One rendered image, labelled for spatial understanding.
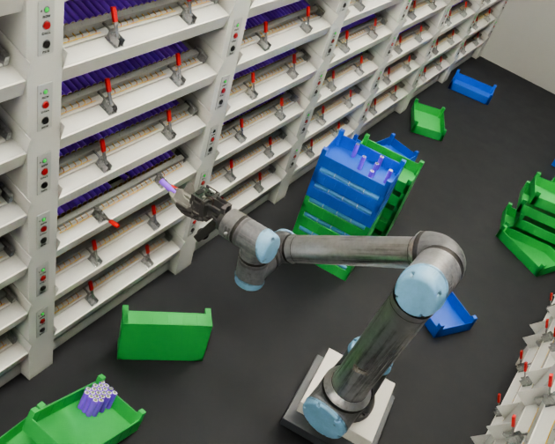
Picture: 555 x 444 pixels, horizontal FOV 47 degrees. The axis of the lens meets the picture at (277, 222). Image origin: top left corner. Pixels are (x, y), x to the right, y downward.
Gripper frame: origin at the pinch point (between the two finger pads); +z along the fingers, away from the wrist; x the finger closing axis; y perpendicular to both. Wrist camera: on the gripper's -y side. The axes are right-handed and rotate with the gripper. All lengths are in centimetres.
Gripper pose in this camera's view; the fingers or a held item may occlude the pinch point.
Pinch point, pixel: (174, 194)
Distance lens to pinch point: 196.6
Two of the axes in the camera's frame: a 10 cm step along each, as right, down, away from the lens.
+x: -5.7, 4.3, -7.0
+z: -8.0, -4.9, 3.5
